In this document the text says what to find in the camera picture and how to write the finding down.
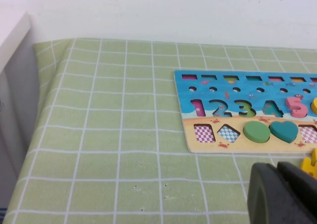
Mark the yellow number one piece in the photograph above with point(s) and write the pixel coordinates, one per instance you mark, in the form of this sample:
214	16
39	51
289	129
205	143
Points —
308	167

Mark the teal heart piece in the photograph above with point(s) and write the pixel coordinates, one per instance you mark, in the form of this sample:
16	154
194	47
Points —
283	131

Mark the green circle piece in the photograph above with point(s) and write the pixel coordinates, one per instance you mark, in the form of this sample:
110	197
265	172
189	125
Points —
256	132

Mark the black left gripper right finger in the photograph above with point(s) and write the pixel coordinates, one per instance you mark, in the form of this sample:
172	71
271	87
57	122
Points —
304	191

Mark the pink number five piece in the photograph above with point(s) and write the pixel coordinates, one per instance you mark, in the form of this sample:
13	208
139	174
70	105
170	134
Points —
297	107

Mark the blue wooden puzzle board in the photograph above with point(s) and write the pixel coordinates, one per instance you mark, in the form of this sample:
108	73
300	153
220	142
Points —
210	115

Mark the white side cabinet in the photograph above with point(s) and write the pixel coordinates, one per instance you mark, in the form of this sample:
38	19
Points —
12	43

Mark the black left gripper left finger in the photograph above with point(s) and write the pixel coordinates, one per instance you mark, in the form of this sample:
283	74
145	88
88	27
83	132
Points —
267	199

